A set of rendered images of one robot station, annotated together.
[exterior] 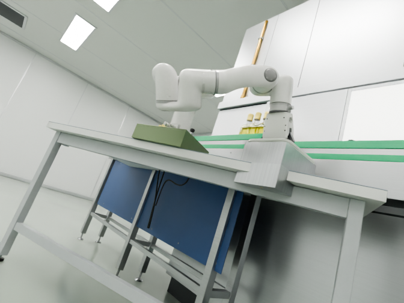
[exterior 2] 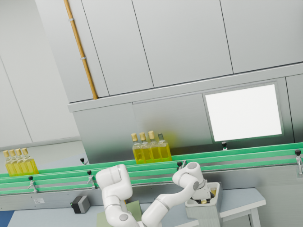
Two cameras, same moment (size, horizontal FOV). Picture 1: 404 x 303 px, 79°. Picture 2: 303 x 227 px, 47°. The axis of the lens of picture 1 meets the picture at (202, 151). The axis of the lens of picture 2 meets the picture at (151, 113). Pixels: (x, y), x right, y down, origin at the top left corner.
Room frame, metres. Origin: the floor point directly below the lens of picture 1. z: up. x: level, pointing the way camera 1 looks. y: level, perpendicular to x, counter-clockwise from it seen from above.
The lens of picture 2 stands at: (-0.53, 0.76, 1.89)
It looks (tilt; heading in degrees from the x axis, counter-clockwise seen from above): 17 degrees down; 329
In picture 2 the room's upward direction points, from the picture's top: 15 degrees counter-clockwise
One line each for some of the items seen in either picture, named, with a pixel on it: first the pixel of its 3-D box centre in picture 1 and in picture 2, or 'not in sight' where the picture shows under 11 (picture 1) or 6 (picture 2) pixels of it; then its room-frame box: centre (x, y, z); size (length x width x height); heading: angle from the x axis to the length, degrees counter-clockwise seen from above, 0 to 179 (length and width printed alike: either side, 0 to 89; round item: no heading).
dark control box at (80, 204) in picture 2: not in sight; (80, 205); (1.54, 0.20, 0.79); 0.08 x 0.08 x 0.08; 38
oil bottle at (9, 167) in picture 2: not in sight; (11, 167); (2.15, 0.43, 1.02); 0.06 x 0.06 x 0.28; 38
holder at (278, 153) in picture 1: (281, 166); (204, 198); (0.89, -0.30, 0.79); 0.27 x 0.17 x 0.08; 128
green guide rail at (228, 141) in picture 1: (165, 142); (54, 184); (1.73, 0.27, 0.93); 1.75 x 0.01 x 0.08; 38
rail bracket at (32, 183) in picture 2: not in sight; (31, 187); (1.83, 0.40, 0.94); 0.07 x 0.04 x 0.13; 128
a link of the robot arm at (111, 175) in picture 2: not in sight; (110, 182); (1.11, 0.13, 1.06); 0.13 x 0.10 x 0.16; 62
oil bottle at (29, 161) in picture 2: not in sight; (30, 165); (2.02, 0.32, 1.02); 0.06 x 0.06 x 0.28; 38
